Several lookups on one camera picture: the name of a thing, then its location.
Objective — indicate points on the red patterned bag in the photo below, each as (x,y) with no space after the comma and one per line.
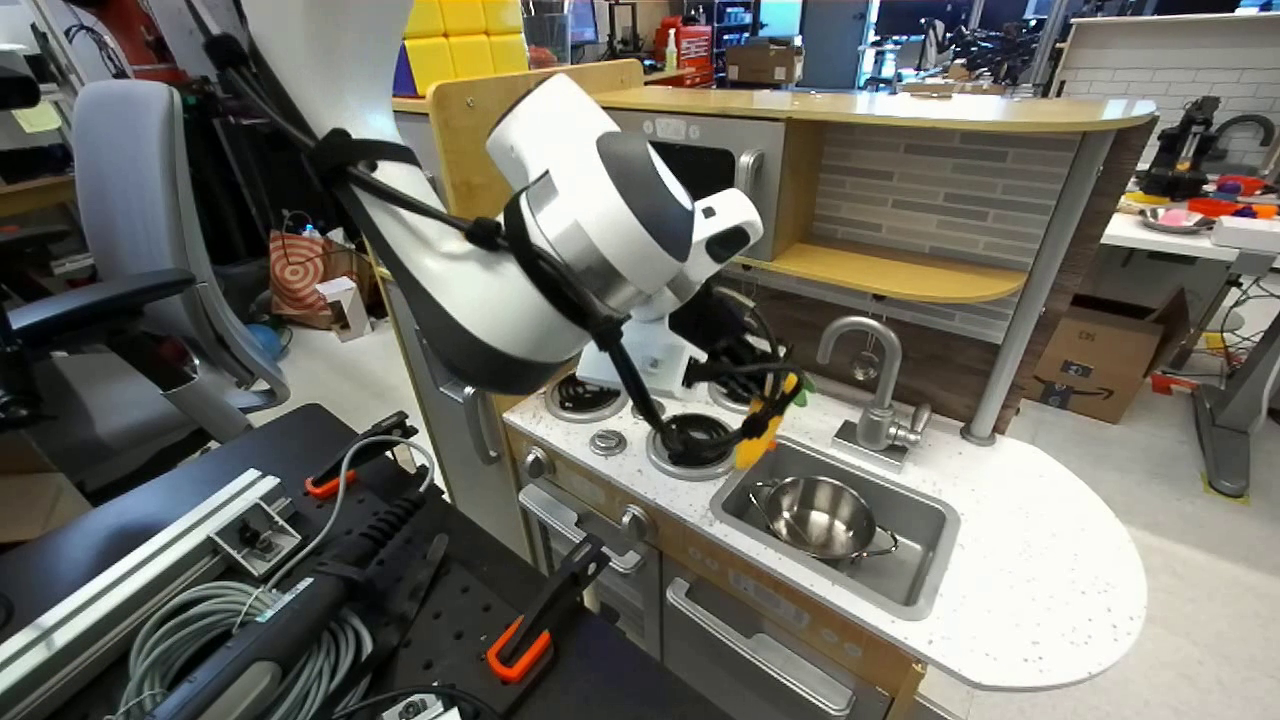
(298,275)

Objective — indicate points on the black stand leg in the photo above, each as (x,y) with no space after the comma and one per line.
(1232,403)

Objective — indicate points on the black and red tool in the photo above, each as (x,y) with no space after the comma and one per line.
(1200,145)

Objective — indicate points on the aluminium extrusion rail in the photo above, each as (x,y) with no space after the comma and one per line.
(121,573)

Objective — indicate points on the toy microwave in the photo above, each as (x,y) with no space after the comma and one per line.
(765,134)

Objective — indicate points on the grey office chair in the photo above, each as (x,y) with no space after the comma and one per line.
(132,202)

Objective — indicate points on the open brown cardboard box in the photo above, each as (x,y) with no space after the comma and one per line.
(1100,352)

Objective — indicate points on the wooden toy kitchen unit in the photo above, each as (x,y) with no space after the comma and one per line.
(1040,561)

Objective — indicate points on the large silver stove knob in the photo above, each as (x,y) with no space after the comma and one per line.
(611,441)

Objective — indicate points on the small black bar clamp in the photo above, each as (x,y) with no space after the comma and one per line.
(342,474)

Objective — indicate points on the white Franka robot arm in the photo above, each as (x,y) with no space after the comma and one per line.
(586,202)

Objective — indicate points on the silver toy faucet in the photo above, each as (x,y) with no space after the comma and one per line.
(874,385)

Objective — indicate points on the large colourful puzzle cube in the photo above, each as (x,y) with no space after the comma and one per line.
(460,32)

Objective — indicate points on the orange carrot plush toy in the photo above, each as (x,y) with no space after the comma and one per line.
(759,433)

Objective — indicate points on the small metal mounting plate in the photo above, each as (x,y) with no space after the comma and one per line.
(259,536)

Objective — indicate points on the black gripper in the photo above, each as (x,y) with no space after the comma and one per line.
(714,326)

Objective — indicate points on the large black coil burner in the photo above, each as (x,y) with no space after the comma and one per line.
(586,399)
(694,441)

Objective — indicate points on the white side table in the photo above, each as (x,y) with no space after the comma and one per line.
(1174,237)

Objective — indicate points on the grey toy sink basin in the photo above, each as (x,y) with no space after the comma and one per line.
(920,536)

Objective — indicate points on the small steel pot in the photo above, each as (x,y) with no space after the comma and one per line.
(820,512)

